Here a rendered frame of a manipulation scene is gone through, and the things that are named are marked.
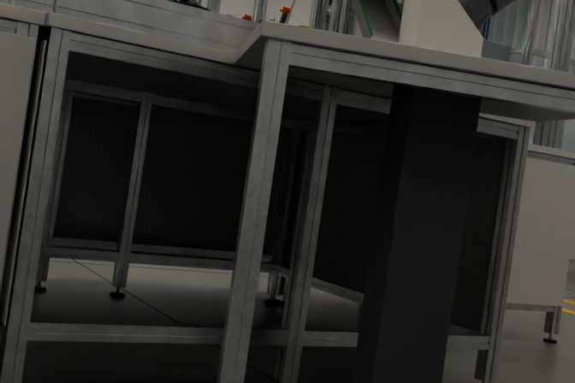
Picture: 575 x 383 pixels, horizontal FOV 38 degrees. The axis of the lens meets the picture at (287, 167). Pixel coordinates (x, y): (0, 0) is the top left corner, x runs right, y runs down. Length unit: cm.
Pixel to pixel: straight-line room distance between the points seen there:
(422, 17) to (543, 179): 207
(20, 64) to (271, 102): 61
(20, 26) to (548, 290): 270
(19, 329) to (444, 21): 114
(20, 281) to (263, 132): 68
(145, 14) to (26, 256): 63
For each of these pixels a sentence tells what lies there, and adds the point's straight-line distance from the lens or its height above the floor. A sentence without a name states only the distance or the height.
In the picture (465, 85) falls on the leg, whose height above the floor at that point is 80.
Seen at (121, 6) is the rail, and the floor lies 92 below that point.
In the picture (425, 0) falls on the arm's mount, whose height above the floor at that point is 99.
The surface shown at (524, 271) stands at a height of 31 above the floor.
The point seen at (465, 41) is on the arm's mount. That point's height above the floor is 92.
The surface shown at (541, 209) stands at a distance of 381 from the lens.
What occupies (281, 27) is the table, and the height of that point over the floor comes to 85.
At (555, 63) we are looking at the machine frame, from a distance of 391.
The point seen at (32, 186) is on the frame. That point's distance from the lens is 191.
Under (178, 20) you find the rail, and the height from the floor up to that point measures 92.
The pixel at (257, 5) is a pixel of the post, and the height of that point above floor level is 128.
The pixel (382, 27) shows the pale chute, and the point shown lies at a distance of 259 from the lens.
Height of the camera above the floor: 58
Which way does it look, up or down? level
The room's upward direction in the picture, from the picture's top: 8 degrees clockwise
